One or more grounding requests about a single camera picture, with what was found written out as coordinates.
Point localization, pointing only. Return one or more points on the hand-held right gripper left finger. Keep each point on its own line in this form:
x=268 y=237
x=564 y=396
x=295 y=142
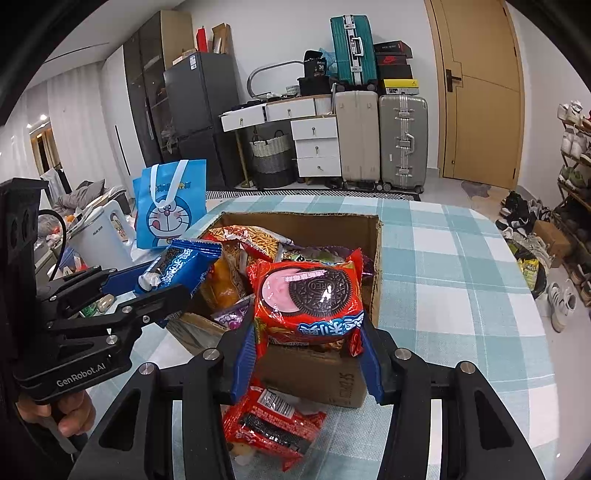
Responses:
x=242 y=364

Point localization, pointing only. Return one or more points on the blue cartoon tote bag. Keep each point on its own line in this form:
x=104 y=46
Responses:
x=166 y=217

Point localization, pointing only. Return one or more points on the clear bag of orange snacks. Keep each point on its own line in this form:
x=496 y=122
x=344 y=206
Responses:
x=221 y=281

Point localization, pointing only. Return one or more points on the blue cookie packet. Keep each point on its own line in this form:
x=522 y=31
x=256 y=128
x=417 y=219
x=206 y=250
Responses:
x=184 y=263

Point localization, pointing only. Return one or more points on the grey door mat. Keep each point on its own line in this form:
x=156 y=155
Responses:
x=475 y=188

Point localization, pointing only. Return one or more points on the dark glass cabinet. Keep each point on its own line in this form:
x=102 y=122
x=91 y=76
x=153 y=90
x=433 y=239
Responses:
x=147 y=83

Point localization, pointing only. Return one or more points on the tall brown cardboard box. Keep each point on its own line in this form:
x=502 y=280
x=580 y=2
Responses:
x=222 y=39

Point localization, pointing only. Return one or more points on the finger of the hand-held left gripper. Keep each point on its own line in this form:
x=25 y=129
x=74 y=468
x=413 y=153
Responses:
x=152 y=307
x=78 y=290

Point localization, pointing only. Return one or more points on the shoe rack with shoes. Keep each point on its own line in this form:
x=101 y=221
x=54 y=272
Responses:
x=561 y=300

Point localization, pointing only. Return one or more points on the beige suitcase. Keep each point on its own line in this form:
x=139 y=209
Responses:
x=356 y=138

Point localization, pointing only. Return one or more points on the white drawer unit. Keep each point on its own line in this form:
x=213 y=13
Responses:
x=316 y=147

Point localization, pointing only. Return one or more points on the dark grey refrigerator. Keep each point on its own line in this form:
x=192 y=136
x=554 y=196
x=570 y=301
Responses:
x=198 y=115

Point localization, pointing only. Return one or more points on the black and red shoe box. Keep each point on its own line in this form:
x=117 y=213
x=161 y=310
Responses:
x=394 y=58

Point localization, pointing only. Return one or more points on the grey cloth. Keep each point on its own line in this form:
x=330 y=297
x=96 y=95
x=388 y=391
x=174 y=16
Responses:
x=81 y=196

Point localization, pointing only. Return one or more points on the white electric appliance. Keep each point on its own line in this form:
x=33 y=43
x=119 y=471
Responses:
x=101 y=235

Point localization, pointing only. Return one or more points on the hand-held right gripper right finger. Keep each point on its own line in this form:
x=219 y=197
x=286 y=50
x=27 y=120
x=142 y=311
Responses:
x=371 y=364

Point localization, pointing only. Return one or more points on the oval metal frame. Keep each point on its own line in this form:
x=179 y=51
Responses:
x=250 y=78

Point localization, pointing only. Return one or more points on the small white basket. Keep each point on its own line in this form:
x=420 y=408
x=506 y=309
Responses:
x=291 y=91

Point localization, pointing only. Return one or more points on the yellow and black box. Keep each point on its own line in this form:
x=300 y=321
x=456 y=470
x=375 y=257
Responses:
x=401 y=86

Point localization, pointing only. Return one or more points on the flat cardboard box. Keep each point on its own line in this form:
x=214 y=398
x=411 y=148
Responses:
x=551 y=240

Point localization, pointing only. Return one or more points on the black storage crate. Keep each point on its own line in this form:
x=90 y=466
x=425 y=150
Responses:
x=314 y=86

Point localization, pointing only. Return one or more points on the red corn snack packet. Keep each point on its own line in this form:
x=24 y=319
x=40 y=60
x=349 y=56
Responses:
x=277 y=424

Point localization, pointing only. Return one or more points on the woven basket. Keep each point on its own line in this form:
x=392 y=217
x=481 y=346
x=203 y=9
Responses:
x=272 y=161

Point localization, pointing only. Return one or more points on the red cookie packet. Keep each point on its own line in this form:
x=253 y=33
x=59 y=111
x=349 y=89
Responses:
x=304 y=295

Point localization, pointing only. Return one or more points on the yellow green bag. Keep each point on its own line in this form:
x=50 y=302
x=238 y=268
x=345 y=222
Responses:
x=531 y=274

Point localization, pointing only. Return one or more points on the silver suitcase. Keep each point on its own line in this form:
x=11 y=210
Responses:
x=402 y=143

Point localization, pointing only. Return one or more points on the teal suitcase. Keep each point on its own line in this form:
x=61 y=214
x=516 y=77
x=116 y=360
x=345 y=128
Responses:
x=353 y=50

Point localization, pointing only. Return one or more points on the black paper bag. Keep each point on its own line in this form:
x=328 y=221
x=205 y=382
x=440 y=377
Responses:
x=316 y=64

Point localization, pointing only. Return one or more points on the person's left hand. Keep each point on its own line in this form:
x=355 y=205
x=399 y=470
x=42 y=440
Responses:
x=78 y=410

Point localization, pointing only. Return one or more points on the wooden door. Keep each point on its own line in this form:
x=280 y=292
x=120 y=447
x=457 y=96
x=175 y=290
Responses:
x=480 y=92

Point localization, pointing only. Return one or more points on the wooden shoe rack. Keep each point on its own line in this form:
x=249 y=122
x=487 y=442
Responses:
x=572 y=217

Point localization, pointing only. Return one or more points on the plain black box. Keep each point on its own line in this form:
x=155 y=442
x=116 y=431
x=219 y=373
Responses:
x=395 y=71

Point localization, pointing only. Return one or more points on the blue plastic bag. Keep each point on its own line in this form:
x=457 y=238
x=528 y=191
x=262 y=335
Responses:
x=330 y=55

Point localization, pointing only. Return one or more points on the white desk with drawers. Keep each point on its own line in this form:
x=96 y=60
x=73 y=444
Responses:
x=286 y=110

